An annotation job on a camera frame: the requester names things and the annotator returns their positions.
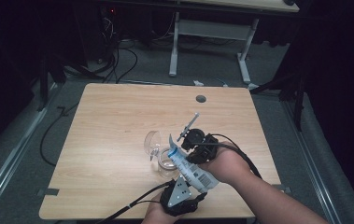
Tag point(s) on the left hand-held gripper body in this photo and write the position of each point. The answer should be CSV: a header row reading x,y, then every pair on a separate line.
x,y
177,196

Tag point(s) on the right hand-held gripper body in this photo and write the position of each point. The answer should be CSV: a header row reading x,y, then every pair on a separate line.
x,y
204,144

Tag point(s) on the white and blue packet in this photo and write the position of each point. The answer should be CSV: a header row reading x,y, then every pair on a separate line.
x,y
193,174

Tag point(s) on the person's left hand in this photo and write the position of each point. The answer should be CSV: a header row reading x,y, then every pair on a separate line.
x,y
156,214

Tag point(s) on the person's right hand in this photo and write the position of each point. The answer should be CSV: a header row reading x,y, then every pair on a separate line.
x,y
229,165

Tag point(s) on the white scrap on floor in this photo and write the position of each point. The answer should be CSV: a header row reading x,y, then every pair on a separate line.
x,y
198,83

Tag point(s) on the pale blue scrap on floor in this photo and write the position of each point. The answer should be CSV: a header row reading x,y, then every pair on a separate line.
x,y
223,82

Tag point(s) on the grey tape strip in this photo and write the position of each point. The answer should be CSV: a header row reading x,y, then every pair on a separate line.
x,y
48,192
282,188

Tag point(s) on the black tripod stand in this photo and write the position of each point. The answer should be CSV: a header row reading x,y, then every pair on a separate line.
x,y
299,105

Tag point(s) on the white-framed desk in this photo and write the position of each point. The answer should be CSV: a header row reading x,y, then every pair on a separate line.
x,y
212,29

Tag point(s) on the dark metal stand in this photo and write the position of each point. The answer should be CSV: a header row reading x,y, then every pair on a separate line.
x,y
43,87

